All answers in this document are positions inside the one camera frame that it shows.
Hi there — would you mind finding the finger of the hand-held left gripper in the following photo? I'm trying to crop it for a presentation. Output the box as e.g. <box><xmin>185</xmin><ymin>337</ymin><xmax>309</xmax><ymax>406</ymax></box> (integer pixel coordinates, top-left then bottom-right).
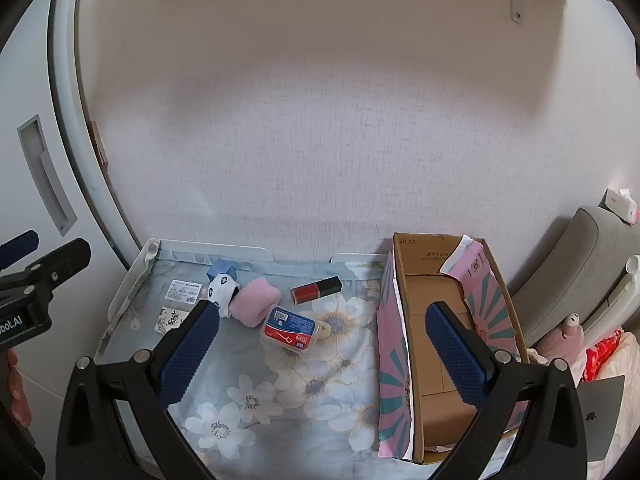
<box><xmin>0</xmin><ymin>230</ymin><xmax>40</xmax><ymax>271</ymax></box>
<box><xmin>0</xmin><ymin>238</ymin><xmax>93</xmax><ymax>303</ymax></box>

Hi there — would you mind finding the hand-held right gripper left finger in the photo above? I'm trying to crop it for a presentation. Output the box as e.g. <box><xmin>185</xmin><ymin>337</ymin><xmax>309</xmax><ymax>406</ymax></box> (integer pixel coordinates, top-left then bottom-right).
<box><xmin>57</xmin><ymin>300</ymin><xmax>221</xmax><ymax>480</ymax></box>

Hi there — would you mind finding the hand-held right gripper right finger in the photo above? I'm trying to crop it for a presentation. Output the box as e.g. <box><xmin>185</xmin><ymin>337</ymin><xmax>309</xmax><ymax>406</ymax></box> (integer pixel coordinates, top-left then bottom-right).
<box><xmin>424</xmin><ymin>301</ymin><xmax>589</xmax><ymax>480</ymax></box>

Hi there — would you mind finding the clear box with white label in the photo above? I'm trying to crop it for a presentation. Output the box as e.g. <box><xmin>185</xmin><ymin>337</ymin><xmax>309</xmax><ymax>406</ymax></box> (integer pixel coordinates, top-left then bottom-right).
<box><xmin>167</xmin><ymin>279</ymin><xmax>207</xmax><ymax>305</ymax></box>

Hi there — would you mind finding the white sock with black print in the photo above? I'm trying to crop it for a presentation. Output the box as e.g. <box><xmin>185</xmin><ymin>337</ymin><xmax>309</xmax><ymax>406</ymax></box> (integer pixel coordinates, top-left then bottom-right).
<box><xmin>207</xmin><ymin>274</ymin><xmax>241</xmax><ymax>320</ymax></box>

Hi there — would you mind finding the pink patterned cardboard box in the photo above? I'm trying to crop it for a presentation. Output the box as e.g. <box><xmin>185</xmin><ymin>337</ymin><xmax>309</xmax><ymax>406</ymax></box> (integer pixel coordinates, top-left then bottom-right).
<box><xmin>376</xmin><ymin>232</ymin><xmax>531</xmax><ymax>466</ymax></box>

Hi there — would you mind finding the blue and red floss box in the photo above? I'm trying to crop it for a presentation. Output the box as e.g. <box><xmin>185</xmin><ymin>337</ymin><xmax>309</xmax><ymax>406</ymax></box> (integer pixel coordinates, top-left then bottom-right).
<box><xmin>260</xmin><ymin>305</ymin><xmax>321</xmax><ymax>353</ymax></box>

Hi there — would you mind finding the red and black lipstick box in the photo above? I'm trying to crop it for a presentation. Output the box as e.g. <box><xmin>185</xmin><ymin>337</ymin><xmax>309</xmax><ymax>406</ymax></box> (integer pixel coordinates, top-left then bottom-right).
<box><xmin>291</xmin><ymin>276</ymin><xmax>344</xmax><ymax>305</ymax></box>

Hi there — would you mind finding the person's left hand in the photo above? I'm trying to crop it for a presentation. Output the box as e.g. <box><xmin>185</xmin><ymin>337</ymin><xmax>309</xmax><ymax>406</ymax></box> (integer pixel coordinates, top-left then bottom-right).
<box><xmin>0</xmin><ymin>350</ymin><xmax>25</xmax><ymax>426</ymax></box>

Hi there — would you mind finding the small white printed packet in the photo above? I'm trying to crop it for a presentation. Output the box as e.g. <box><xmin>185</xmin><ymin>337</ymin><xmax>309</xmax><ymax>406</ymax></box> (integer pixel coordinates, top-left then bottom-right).
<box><xmin>154</xmin><ymin>306</ymin><xmax>191</xmax><ymax>333</ymax></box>

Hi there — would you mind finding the pink fuzzy wristband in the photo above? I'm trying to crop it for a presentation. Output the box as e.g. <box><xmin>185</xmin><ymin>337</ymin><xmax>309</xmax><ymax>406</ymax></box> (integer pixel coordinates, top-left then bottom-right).
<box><xmin>231</xmin><ymin>280</ymin><xmax>281</xmax><ymax>328</ymax></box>

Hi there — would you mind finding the small blue box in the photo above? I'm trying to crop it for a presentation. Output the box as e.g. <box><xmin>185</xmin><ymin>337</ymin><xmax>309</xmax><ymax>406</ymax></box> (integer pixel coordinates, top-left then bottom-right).
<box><xmin>207</xmin><ymin>259</ymin><xmax>237</xmax><ymax>281</ymax></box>

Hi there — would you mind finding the pink plush toy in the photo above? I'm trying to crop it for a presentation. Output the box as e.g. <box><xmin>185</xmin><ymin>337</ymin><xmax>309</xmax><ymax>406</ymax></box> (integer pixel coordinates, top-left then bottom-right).
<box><xmin>530</xmin><ymin>312</ymin><xmax>586</xmax><ymax>386</ymax></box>

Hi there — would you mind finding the floral tablecloth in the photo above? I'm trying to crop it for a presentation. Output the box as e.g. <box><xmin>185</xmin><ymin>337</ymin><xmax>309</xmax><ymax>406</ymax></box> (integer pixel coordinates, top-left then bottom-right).
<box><xmin>95</xmin><ymin>250</ymin><xmax>416</xmax><ymax>480</ymax></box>

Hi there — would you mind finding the large grey cushion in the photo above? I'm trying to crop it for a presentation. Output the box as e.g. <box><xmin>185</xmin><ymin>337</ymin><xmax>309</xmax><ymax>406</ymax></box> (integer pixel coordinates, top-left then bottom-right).
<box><xmin>510</xmin><ymin>205</ymin><xmax>640</xmax><ymax>348</ymax></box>

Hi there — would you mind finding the red printed cloth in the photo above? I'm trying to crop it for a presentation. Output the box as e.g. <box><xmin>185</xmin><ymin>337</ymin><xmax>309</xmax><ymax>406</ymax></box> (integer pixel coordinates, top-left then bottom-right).
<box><xmin>582</xmin><ymin>330</ymin><xmax>626</xmax><ymax>383</ymax></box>

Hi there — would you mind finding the grey laptop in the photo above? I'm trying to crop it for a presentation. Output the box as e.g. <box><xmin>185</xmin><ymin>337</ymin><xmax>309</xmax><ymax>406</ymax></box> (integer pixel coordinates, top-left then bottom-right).
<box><xmin>575</xmin><ymin>375</ymin><xmax>627</xmax><ymax>463</ymax></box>

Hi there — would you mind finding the small grey cushion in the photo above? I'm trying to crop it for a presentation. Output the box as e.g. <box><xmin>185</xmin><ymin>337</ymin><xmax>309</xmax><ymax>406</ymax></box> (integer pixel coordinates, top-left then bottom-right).
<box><xmin>582</xmin><ymin>260</ymin><xmax>640</xmax><ymax>343</ymax></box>

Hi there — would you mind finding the white wardrobe door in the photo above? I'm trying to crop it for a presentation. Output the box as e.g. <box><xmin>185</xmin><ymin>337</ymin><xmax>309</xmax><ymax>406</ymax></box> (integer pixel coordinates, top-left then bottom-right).
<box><xmin>0</xmin><ymin>0</ymin><xmax>151</xmax><ymax>281</ymax></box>

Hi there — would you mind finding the recessed grey door handle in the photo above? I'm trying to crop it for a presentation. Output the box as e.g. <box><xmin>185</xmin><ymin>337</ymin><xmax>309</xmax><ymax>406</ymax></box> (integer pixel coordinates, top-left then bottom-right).
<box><xmin>17</xmin><ymin>114</ymin><xmax>80</xmax><ymax>236</ymax></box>

